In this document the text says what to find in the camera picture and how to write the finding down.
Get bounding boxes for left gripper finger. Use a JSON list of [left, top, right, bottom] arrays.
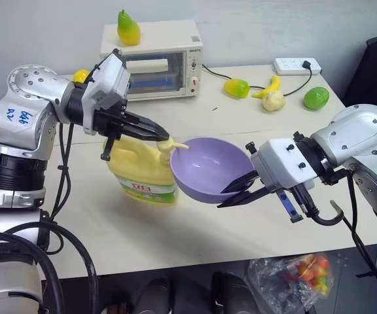
[[124, 111, 171, 139], [121, 124, 168, 143]]

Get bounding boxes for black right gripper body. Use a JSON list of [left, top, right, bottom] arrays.
[[255, 176, 304, 224]]

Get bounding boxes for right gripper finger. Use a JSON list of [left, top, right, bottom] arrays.
[[220, 171, 262, 194], [216, 186, 275, 209]]

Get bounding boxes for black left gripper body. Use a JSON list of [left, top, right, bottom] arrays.
[[93, 99, 128, 162]]

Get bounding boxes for yellow pump bottle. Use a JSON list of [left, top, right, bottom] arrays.
[[102, 134, 190, 207]]

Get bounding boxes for purple plastic bowl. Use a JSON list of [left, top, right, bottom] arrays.
[[170, 136, 257, 205]]

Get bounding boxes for yellow toy fruit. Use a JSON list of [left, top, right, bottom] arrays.
[[73, 68, 91, 84]]

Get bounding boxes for white toaster oven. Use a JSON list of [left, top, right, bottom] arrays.
[[99, 19, 204, 103]]

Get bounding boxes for pale cream toy fruit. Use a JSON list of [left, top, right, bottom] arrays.
[[262, 91, 287, 113]]

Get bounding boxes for green yellow toy pear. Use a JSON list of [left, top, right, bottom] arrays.
[[116, 9, 142, 46]]

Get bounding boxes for plastic bag of toy fruit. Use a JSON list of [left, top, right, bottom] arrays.
[[246, 253, 335, 310]]

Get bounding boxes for yellow green toy mango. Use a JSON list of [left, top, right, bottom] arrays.
[[223, 78, 251, 99]]

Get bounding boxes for yellow toy banana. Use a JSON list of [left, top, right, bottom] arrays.
[[251, 75, 281, 99]]

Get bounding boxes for green toy fruit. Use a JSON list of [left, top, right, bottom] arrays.
[[302, 86, 331, 111]]

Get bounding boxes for white power strip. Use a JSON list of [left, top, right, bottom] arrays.
[[272, 57, 323, 77]]

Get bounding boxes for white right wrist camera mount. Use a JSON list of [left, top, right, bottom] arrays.
[[249, 137, 317, 198]]

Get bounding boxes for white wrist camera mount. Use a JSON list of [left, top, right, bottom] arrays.
[[82, 48, 132, 137], [249, 137, 317, 198]]

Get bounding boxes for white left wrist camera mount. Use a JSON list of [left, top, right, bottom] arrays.
[[82, 48, 132, 137]]

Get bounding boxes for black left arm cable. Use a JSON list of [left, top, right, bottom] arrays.
[[46, 122, 77, 227]]

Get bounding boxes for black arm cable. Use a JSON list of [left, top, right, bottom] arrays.
[[46, 122, 77, 227], [291, 168, 377, 314]]

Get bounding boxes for black oven power cord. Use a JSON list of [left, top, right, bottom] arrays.
[[201, 63, 314, 97]]

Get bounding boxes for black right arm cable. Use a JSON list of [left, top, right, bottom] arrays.
[[291, 168, 377, 314]]

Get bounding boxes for thick black cable loop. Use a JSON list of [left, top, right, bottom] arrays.
[[0, 220, 100, 314]]

